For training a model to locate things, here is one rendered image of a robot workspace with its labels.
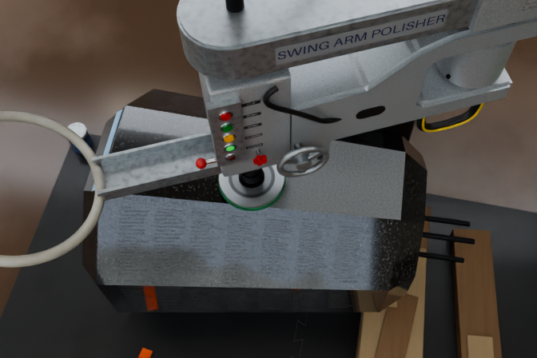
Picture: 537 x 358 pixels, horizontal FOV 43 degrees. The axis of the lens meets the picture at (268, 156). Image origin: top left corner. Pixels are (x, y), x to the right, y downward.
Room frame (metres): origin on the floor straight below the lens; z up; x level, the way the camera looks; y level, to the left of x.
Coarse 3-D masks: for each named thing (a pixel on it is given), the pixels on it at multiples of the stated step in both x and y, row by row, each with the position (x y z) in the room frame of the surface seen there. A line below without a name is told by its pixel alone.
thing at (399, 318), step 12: (396, 300) 0.77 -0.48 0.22; (408, 300) 0.77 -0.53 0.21; (396, 312) 0.73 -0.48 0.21; (408, 312) 0.72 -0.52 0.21; (384, 324) 0.68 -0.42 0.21; (396, 324) 0.68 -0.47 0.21; (408, 324) 0.68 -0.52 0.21; (384, 336) 0.63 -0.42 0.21; (396, 336) 0.63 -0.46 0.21; (408, 336) 0.63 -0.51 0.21; (384, 348) 0.59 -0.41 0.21; (396, 348) 0.59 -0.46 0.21
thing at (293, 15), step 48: (192, 0) 1.03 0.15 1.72; (288, 0) 1.01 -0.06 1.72; (336, 0) 1.01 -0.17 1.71; (384, 0) 1.00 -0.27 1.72; (432, 0) 0.99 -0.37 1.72; (480, 0) 1.01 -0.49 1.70; (528, 0) 1.02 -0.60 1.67; (192, 48) 0.92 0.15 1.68; (240, 48) 0.89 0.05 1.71; (288, 48) 0.91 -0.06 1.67; (336, 48) 0.94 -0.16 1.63
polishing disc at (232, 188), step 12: (264, 168) 1.03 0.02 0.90; (228, 180) 0.99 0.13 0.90; (276, 180) 0.99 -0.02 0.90; (228, 192) 0.95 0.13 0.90; (240, 192) 0.95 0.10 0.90; (252, 192) 0.95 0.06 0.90; (264, 192) 0.94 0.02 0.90; (276, 192) 0.94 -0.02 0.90; (240, 204) 0.91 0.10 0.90; (252, 204) 0.90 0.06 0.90; (264, 204) 0.90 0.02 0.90
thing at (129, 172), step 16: (160, 144) 1.00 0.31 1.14; (176, 144) 1.00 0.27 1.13; (192, 144) 1.01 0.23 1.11; (208, 144) 1.02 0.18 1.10; (96, 160) 0.95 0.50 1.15; (112, 160) 0.96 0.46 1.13; (128, 160) 0.97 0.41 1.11; (144, 160) 0.97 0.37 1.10; (160, 160) 0.97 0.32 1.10; (176, 160) 0.97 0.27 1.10; (192, 160) 0.97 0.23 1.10; (112, 176) 0.92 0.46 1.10; (128, 176) 0.92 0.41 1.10; (144, 176) 0.92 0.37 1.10; (160, 176) 0.92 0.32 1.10; (176, 176) 0.89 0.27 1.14; (192, 176) 0.90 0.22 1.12; (208, 176) 0.91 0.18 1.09; (112, 192) 0.85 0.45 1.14; (128, 192) 0.86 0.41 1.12
